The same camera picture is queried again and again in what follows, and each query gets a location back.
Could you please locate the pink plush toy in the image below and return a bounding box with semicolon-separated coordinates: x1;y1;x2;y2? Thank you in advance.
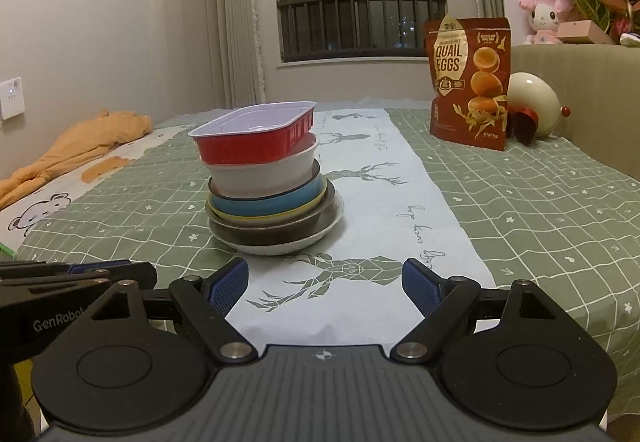
518;0;576;45

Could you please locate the beige upholstered headboard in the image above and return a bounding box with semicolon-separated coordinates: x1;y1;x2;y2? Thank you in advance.
507;43;640;178

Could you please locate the white floral plate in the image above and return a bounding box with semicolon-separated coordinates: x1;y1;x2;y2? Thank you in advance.
210;194;346;257

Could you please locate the dark red foil object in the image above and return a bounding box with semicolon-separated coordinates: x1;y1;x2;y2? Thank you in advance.
507;106;540;145

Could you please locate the bear-print blanket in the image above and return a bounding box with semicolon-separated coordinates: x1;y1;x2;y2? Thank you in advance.
0;124;183;255

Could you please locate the yellow-rimmed white bowl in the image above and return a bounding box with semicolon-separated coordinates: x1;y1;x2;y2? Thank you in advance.
205;182;331;228

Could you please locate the blue ceramic bowl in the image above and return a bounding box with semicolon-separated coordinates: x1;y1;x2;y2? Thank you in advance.
208;159;328;218

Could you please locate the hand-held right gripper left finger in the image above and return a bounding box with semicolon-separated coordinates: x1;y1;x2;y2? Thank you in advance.
87;257;258;367

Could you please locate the red and green plant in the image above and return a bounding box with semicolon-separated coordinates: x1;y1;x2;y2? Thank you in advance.
572;0;640;37

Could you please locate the pink box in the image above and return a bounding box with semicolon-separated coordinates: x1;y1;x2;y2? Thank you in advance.
556;19;615;44

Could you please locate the cream egg-shaped ornament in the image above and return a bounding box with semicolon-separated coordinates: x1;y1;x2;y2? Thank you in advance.
505;72;571;140

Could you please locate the white plastic bowl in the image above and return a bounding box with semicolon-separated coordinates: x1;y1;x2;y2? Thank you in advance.
204;132;321;200

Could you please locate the red rectangular plastic tray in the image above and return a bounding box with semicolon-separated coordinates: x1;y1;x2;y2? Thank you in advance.
188;100;317;166

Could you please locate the red snack bag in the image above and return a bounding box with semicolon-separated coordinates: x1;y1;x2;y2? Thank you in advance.
424;16;512;152

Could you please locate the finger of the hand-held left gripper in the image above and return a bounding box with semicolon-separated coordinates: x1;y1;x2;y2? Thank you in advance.
0;263;157;308
0;260;133;279

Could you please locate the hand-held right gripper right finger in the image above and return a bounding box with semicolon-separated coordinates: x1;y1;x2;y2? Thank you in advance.
390;258;556;367

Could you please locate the white wall panel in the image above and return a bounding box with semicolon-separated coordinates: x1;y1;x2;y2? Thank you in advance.
0;76;25;122

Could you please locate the stainless steel bowl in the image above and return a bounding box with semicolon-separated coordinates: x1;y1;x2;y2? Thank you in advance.
206;179;337;245

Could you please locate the orange cloth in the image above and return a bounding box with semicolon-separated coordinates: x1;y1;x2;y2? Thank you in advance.
0;108;153;210

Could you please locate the white deer-print table runner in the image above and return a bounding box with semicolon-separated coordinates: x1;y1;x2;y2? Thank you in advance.
227;108;497;345

